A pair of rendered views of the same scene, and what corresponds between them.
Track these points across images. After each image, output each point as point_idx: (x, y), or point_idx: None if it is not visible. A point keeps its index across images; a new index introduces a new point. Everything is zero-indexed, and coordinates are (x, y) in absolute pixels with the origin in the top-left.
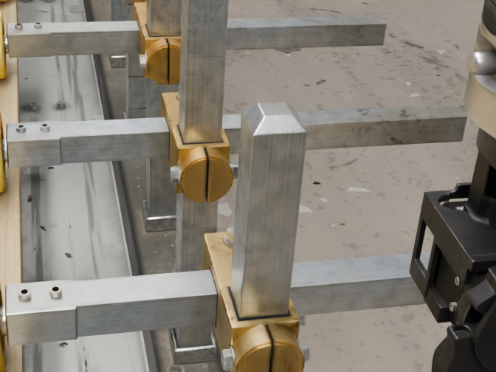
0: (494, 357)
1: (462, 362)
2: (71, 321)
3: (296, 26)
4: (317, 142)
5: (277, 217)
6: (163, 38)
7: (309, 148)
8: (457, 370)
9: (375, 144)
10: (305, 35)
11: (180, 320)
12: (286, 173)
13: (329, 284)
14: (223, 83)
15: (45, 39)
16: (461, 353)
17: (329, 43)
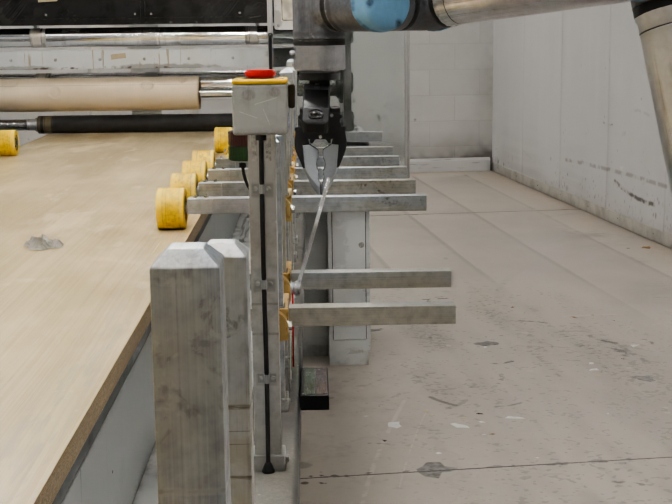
0: (306, 133)
1: (298, 136)
2: (210, 204)
3: (356, 168)
4: (340, 190)
5: None
6: None
7: (337, 194)
8: (297, 139)
9: (370, 193)
10: (362, 173)
11: None
12: None
13: (311, 197)
14: (288, 150)
15: (226, 172)
16: (297, 133)
17: (375, 178)
